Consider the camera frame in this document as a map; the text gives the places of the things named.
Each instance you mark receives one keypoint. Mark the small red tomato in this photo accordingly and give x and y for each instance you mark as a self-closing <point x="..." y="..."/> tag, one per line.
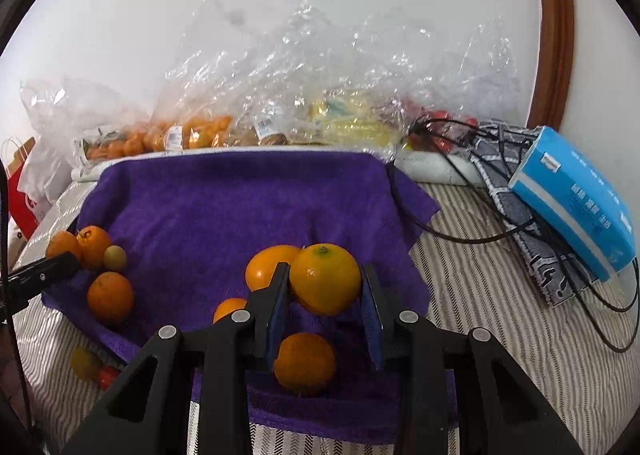
<point x="107" y="377"/>

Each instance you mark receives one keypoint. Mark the orange with stem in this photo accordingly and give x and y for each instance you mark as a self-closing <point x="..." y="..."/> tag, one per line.
<point x="95" y="246"/>

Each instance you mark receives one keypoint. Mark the grey patterned cloth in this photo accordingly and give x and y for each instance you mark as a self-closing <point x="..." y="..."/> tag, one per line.
<point x="505" y="160"/>

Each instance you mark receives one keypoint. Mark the clear bag of red tomatoes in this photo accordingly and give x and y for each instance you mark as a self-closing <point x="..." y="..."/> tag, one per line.
<point x="440" y="117"/>

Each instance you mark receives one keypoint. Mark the grey plastic bag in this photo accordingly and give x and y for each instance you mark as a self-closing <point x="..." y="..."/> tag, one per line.
<point x="45" y="170"/>

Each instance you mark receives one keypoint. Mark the clear bag of yellow produce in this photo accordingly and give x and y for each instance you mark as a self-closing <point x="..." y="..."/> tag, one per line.
<point x="350" y="127"/>

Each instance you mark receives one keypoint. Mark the clear bag of brown produce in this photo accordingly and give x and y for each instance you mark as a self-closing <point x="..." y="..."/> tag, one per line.
<point x="272" y="137"/>

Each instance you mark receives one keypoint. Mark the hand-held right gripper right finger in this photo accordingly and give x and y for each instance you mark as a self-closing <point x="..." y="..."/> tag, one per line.
<point x="372" y="320"/>

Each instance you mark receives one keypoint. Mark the striped quilt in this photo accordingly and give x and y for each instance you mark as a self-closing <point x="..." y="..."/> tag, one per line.
<point x="500" y="335"/>

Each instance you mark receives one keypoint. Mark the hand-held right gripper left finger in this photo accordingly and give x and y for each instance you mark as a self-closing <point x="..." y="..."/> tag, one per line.
<point x="279" y="315"/>

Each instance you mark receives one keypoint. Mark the blue tissue pack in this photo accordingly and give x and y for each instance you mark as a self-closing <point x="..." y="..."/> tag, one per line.
<point x="570" y="200"/>

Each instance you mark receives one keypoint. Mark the clear bag of leafy tangerines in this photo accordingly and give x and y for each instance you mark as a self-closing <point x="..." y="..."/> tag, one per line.
<point x="115" y="142"/>

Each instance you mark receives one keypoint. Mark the purple towel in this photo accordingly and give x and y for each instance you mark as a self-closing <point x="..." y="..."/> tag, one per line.
<point x="225" y="205"/>

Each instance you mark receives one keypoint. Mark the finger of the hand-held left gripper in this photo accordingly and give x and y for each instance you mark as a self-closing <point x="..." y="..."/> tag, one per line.
<point x="50" y="269"/>

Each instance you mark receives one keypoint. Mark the clear bag of oranges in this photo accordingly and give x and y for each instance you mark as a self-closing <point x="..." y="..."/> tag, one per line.
<point x="200" y="132"/>

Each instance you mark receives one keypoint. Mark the small orange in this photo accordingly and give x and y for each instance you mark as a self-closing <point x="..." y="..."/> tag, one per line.
<point x="227" y="310"/>
<point x="62" y="245"/>

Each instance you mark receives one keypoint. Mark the wooden door frame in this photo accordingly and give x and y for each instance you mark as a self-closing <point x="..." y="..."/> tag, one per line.
<point x="552" y="35"/>

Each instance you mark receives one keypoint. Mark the yellow-green plum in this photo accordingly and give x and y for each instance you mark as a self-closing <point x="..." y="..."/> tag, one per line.
<point x="85" y="364"/>
<point x="115" y="257"/>

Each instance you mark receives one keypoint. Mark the red paper bag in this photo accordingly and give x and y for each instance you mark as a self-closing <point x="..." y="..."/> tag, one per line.
<point x="27" y="207"/>

